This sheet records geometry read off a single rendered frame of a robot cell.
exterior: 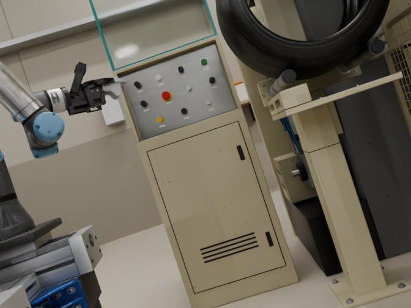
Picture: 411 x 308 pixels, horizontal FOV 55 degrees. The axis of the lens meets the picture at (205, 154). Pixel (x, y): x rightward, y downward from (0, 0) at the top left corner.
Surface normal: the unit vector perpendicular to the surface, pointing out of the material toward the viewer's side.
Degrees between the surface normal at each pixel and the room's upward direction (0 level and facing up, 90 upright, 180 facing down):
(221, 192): 90
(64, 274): 90
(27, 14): 90
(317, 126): 90
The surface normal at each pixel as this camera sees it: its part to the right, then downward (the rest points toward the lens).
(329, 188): -0.05, 0.04
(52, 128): 0.49, -0.15
